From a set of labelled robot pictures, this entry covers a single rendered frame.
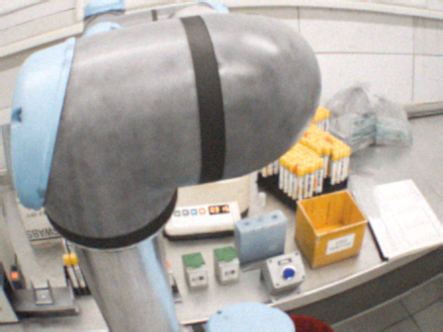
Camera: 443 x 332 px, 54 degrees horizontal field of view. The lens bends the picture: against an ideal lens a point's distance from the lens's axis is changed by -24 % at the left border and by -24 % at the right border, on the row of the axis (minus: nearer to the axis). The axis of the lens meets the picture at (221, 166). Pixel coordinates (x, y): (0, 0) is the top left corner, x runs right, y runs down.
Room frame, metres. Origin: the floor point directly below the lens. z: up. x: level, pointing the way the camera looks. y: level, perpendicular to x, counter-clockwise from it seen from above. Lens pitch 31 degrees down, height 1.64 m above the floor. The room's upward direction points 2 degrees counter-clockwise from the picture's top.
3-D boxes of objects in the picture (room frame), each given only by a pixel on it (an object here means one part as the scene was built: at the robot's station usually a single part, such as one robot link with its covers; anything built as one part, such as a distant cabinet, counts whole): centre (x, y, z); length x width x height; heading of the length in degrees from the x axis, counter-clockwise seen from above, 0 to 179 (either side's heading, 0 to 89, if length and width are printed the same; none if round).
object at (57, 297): (0.67, 0.42, 0.92); 0.21 x 0.07 x 0.05; 106
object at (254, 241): (0.90, -0.07, 0.92); 0.10 x 0.07 x 0.10; 108
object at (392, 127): (1.45, -0.57, 0.94); 0.20 x 0.17 x 0.14; 78
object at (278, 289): (0.80, -0.11, 0.92); 0.13 x 0.07 x 0.08; 16
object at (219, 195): (1.12, 0.06, 0.94); 0.30 x 0.24 x 0.12; 7
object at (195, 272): (0.82, 0.06, 0.91); 0.05 x 0.04 x 0.07; 16
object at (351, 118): (1.43, -0.39, 0.97); 0.26 x 0.17 x 0.19; 127
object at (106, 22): (0.70, 0.15, 1.44); 0.11 x 0.11 x 0.08; 13
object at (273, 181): (1.15, -0.16, 0.89); 0.17 x 0.09 x 0.02; 33
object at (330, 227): (0.91, -0.23, 0.92); 0.13 x 0.13 x 0.10; 13
